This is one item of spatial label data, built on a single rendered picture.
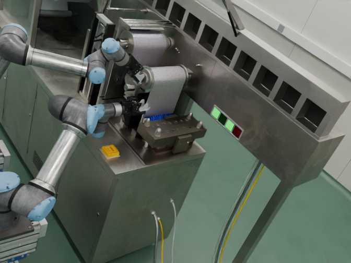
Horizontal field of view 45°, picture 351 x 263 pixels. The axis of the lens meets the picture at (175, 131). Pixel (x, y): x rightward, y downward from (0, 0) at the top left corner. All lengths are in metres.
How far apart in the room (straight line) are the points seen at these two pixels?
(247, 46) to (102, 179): 1.06
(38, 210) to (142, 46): 1.15
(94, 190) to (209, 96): 0.85
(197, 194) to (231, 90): 1.55
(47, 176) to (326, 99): 1.26
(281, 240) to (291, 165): 1.64
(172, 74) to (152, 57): 0.22
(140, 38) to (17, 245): 1.26
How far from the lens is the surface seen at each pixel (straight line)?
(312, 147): 2.08
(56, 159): 1.82
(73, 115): 1.85
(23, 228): 1.97
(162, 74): 2.35
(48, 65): 1.99
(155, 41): 2.53
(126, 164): 2.26
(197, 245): 3.29
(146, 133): 2.34
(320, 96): 2.03
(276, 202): 2.48
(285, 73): 2.12
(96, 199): 2.47
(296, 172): 2.15
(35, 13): 3.01
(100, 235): 2.54
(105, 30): 2.42
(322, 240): 4.00
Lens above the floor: 2.31
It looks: 32 degrees down
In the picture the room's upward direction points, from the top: 21 degrees clockwise
